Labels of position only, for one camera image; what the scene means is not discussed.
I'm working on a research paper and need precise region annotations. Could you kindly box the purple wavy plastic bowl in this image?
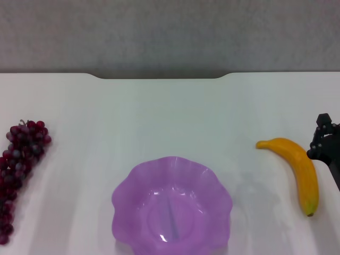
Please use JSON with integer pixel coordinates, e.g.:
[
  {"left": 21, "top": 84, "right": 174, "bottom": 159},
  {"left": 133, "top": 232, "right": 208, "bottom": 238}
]
[{"left": 111, "top": 156, "right": 234, "bottom": 255}]

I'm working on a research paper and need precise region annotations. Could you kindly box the dark red grape bunch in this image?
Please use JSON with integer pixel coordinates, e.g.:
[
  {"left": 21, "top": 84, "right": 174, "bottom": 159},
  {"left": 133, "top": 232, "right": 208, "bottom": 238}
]
[{"left": 0, "top": 119, "right": 53, "bottom": 245}]

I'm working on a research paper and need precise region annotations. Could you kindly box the yellow banana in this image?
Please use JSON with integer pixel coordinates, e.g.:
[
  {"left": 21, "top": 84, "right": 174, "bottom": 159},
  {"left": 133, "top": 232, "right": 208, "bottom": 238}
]
[{"left": 256, "top": 137, "right": 319, "bottom": 217}]

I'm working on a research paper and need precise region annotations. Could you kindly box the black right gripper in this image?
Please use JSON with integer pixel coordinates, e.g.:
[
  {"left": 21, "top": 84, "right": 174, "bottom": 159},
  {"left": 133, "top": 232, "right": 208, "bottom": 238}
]
[{"left": 306, "top": 113, "right": 340, "bottom": 192}]

